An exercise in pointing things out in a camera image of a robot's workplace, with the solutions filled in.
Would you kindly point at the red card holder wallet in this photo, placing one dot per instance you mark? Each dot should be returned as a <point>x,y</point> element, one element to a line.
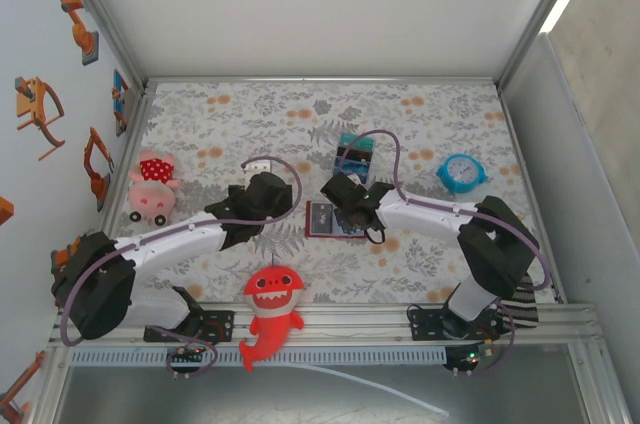
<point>325,206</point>

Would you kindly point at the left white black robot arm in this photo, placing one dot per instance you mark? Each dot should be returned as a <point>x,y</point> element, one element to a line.
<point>170,241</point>

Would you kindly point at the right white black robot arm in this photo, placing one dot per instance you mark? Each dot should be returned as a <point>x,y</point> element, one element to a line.
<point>430,214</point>

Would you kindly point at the blue wave print card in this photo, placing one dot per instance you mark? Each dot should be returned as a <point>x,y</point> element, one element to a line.
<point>356,170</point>

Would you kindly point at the blue card box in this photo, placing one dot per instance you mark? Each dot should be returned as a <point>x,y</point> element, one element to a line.
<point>355,160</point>

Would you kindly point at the black card white print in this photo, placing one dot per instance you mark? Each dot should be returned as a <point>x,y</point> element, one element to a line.
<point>354,154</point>

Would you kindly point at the teal card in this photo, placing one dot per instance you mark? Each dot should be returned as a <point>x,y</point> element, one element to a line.
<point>356,140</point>

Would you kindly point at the floral pattern table mat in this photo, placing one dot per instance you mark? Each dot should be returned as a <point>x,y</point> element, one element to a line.
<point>225,109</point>

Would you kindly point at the red shark plush toy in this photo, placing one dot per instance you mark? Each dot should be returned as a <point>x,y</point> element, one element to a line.
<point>272,294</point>

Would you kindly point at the pink pig plush toy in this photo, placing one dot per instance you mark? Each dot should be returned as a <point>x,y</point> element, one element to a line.
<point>150,194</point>

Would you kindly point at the blue alarm clock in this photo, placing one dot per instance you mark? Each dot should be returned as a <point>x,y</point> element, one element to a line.
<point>462,174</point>

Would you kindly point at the left small circuit board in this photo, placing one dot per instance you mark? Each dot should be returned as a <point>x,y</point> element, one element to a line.
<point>187,355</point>

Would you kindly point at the small circuit board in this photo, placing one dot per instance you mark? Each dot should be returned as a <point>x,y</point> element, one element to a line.
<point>462,361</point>
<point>187,355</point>

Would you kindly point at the right small circuit board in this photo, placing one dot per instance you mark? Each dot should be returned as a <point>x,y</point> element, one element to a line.
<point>462,361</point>

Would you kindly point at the black white striped pouch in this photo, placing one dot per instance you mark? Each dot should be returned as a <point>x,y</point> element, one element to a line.
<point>525,309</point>

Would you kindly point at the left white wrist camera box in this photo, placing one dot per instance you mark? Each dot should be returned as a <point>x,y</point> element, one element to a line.
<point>260,167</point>

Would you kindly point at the wide aluminium frame rail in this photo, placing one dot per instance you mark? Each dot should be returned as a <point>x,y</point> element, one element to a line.
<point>350,324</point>

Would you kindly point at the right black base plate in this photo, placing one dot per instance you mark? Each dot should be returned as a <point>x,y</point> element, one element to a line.
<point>425,326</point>

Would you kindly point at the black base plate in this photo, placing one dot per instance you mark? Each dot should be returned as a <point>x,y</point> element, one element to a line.
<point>425,326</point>
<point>222,326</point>

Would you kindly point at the thin aluminium frame rail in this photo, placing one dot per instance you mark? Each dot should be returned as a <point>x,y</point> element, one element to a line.
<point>320,79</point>

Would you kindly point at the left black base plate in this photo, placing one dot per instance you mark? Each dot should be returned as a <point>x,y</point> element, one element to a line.
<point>222,326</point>

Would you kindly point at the aluminium side rail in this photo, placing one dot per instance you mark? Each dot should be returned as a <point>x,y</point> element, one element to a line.
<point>136,119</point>

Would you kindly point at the blue orange machine wall sticker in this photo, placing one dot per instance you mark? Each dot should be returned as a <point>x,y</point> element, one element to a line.
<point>120,99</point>

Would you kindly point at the aluminium frame post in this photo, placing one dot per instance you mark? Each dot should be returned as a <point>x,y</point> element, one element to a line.
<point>100,9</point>
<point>539,9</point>

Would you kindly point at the orange claw wall sticker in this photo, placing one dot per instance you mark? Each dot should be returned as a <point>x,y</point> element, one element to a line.
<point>30,104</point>

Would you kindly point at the orange wall sticker fragment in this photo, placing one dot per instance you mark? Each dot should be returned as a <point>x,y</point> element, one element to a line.
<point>5,211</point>

